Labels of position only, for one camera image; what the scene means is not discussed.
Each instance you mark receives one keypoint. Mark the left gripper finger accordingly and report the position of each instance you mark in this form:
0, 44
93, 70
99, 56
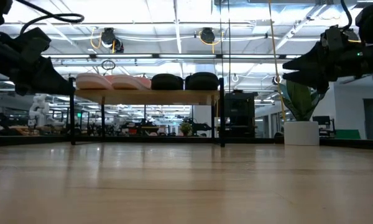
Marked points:
45, 68
46, 88

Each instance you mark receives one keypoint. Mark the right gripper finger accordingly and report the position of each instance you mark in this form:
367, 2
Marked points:
314, 79
307, 60

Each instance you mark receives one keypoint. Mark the black slide sandal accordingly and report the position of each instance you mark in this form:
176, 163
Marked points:
202, 81
167, 82

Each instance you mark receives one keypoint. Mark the wooden shelf with black legs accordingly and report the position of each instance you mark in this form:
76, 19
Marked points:
149, 97

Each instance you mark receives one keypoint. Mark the white robot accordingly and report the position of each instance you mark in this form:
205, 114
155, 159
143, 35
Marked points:
40, 109

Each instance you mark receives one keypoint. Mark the green snake plant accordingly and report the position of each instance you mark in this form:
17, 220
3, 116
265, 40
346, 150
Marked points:
300, 102

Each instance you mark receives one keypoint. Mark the black computer monitor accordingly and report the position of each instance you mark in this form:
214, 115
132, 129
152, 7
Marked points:
321, 119

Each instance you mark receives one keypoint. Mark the white plant pot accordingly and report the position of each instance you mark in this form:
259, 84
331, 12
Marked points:
301, 133

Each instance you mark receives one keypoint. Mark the green panel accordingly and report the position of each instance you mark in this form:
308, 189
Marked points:
348, 133

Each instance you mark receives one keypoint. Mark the small potted plant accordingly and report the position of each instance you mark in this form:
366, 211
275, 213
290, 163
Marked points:
186, 128

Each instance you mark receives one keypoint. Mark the black aluminium rig frame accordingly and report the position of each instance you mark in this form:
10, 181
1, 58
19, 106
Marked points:
34, 140

